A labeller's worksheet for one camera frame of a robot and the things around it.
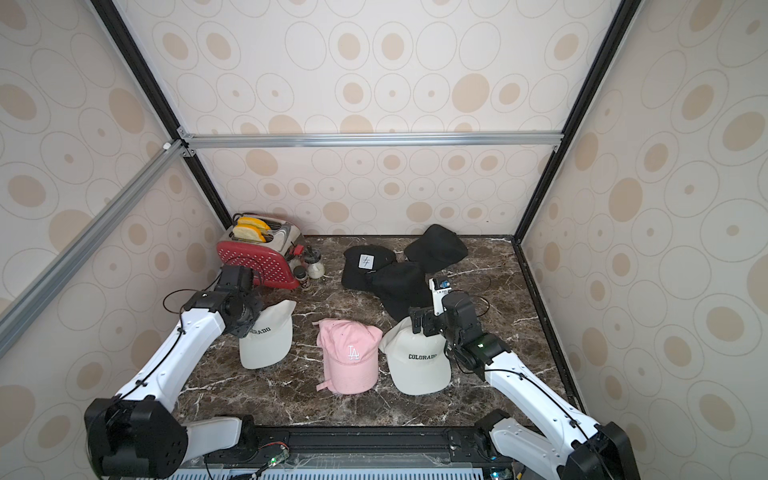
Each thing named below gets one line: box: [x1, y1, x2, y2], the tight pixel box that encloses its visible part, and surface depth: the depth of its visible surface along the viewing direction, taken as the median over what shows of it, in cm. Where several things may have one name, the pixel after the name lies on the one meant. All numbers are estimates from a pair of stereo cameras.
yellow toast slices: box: [233, 217, 271, 243], surface depth 97 cm
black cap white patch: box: [341, 245, 396, 292], surface depth 108 cm
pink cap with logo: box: [313, 318, 383, 395], surface depth 82 cm
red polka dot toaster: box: [217, 214, 305, 289], surface depth 99 cm
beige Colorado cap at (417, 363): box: [379, 316, 452, 396], surface depth 85 cm
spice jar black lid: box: [293, 265, 307, 279], surface depth 101 cm
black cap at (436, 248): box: [404, 224, 468, 274], surface depth 116 cm
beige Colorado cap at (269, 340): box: [239, 300, 297, 369], surface depth 87 cm
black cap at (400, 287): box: [367, 262, 432, 321], surface depth 100 cm
